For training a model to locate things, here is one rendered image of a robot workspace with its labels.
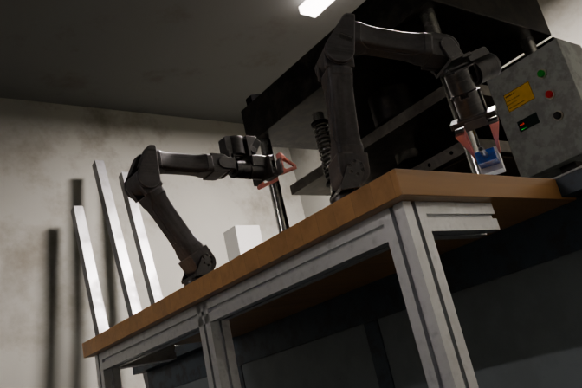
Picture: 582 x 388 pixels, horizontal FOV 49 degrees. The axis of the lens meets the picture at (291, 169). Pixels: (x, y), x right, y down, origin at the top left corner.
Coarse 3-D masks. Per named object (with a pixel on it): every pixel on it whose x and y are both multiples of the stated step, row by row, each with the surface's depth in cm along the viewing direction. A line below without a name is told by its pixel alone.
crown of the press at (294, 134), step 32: (384, 0) 260; (416, 0) 246; (448, 0) 249; (480, 0) 265; (512, 0) 282; (416, 32) 262; (448, 32) 268; (480, 32) 274; (512, 32) 281; (544, 32) 289; (384, 64) 283; (256, 96) 337; (288, 96) 308; (320, 96) 299; (384, 96) 302; (416, 96) 323; (256, 128) 329; (288, 128) 326; (416, 160) 302
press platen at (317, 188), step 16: (432, 96) 255; (416, 112) 261; (432, 112) 261; (448, 112) 265; (384, 128) 275; (400, 128) 271; (416, 128) 275; (432, 128) 279; (448, 128) 284; (480, 128) 293; (368, 144) 282; (384, 144) 284; (400, 144) 289; (416, 144) 294; (432, 144) 299; (448, 144) 304; (384, 160) 306; (320, 176) 307; (304, 192) 326; (320, 192) 332
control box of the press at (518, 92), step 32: (544, 64) 220; (576, 64) 218; (512, 96) 230; (544, 96) 220; (576, 96) 211; (512, 128) 229; (544, 128) 219; (576, 128) 210; (544, 160) 219; (576, 160) 216
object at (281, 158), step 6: (276, 156) 195; (282, 156) 195; (276, 162) 194; (282, 162) 194; (288, 162) 197; (282, 168) 192; (288, 168) 196; (294, 168) 198; (276, 174) 193; (282, 174) 194; (270, 180) 196
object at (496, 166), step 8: (480, 152) 136; (488, 152) 139; (496, 152) 141; (480, 160) 139; (488, 160) 138; (496, 160) 139; (480, 168) 143; (488, 168) 142; (496, 168) 141; (504, 168) 142
